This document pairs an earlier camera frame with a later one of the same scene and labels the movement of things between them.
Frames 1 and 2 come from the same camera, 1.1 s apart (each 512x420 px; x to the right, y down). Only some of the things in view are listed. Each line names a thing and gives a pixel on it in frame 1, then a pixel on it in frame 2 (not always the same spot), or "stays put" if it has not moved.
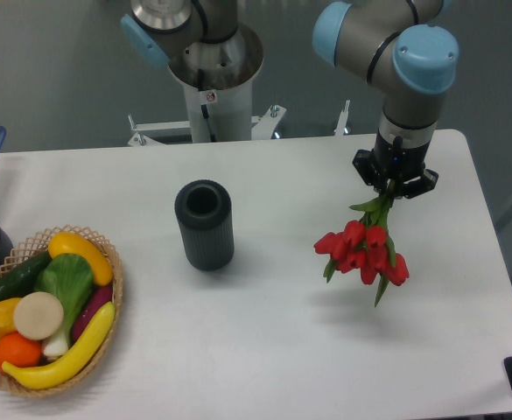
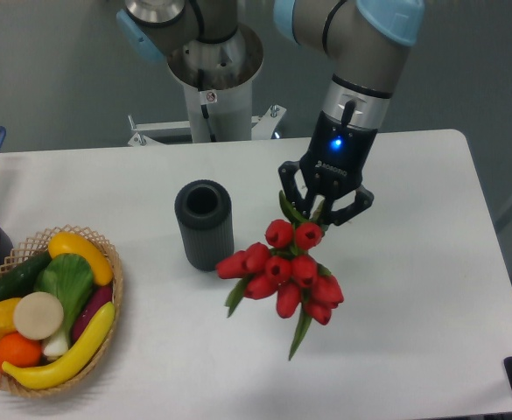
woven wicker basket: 36,247 stays put
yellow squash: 62,242 stays put
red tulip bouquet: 366,244 to 291,266
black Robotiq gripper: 398,163 to 334,164
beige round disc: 38,315 stays put
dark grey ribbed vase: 204,210 stays put
